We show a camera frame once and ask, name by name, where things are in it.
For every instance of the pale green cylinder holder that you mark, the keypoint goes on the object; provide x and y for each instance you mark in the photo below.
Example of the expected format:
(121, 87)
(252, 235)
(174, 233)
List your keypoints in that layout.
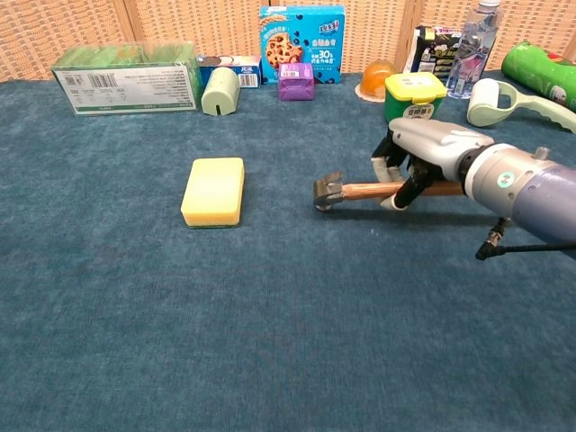
(220, 92)

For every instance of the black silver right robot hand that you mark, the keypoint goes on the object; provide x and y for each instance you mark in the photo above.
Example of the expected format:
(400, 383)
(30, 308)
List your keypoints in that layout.
(432, 144)

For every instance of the green potato chips can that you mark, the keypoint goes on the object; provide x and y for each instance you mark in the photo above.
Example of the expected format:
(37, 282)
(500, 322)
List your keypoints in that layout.
(540, 74)

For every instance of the blue pink sandwich cookie box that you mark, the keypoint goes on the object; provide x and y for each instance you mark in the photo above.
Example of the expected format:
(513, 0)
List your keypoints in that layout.
(249, 74)

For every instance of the small purple box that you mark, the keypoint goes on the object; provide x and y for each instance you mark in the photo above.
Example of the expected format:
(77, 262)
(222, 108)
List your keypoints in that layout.
(295, 83)

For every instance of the blue chocolate chip cookie box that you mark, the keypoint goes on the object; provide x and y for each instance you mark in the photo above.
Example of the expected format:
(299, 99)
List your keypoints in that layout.
(301, 36)

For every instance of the yellow sponge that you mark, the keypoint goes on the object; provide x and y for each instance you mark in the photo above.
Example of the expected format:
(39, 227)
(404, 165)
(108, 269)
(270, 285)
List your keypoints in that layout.
(213, 193)

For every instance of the blue carpet table cover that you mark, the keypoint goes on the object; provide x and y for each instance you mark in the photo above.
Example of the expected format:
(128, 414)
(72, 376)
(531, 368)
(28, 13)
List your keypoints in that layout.
(180, 315)

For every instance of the woven bamboo folding screen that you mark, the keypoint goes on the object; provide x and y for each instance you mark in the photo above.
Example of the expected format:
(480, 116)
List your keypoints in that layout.
(67, 27)

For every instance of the pale green lint roller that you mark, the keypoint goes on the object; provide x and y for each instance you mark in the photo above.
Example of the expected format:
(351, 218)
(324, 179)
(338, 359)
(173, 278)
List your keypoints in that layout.
(483, 105)

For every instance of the black purple snack box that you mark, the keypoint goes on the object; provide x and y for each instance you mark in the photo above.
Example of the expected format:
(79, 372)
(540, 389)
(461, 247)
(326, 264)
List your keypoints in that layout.
(434, 51)

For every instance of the clear plastic water bottle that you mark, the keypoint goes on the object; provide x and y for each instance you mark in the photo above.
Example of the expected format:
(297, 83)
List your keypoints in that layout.
(472, 58)

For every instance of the green tub with yellow lid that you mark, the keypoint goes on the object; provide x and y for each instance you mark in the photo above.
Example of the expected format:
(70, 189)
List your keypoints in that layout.
(414, 92)

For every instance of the orange jelly cup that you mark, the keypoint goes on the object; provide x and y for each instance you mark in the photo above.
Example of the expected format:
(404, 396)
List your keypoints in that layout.
(372, 81)

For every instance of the green tissue box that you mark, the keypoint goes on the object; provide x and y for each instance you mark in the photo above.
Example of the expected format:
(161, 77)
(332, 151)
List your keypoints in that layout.
(130, 87)

